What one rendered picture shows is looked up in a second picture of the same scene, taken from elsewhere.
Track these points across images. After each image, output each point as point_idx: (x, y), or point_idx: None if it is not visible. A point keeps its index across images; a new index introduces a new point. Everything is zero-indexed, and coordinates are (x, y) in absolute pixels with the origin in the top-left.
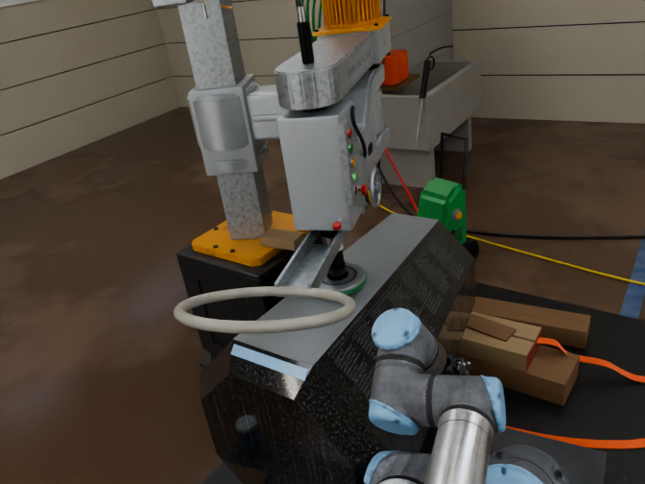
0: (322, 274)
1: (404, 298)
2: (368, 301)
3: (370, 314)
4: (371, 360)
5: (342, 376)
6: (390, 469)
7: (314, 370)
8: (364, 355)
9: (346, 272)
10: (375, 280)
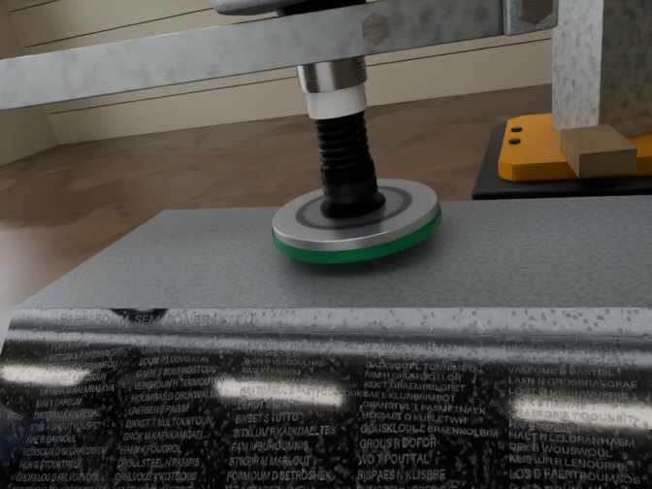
0: (13, 90)
1: (437, 410)
2: (289, 306)
3: (250, 340)
4: (117, 434)
5: (28, 385)
6: None
7: (11, 318)
8: (115, 404)
9: (362, 207)
10: (419, 287)
